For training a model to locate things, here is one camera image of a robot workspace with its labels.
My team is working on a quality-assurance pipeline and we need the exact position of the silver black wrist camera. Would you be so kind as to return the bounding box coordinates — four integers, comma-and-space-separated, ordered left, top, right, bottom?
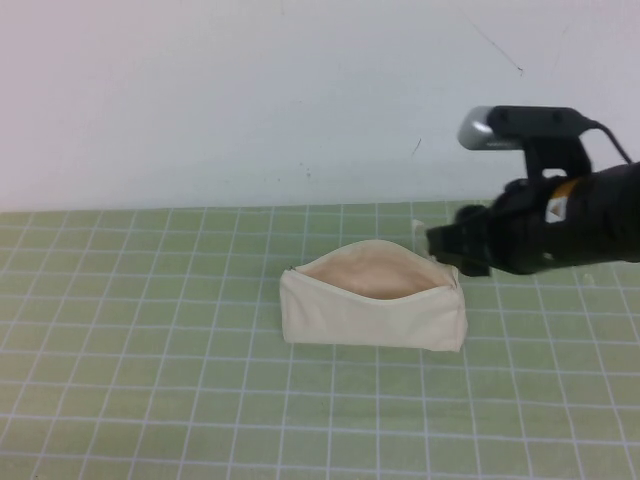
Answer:
456, 104, 588, 152

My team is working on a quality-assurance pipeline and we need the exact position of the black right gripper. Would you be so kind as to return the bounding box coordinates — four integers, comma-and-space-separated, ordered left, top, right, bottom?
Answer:
424, 172, 614, 279

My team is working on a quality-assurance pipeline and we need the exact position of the green grid cutting mat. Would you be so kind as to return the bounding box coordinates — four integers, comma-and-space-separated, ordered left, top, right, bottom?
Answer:
0, 198, 640, 480

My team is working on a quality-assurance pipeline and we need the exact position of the black camera cable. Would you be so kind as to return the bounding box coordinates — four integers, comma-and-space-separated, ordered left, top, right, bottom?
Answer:
582, 116, 634, 165

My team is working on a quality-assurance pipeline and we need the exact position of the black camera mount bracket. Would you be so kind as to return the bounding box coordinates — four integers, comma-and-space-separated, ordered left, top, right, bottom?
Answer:
519, 135, 595, 187

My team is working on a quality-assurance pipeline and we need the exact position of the cream fabric pencil case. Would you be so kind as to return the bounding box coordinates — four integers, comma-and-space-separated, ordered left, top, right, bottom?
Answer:
279, 218, 470, 355

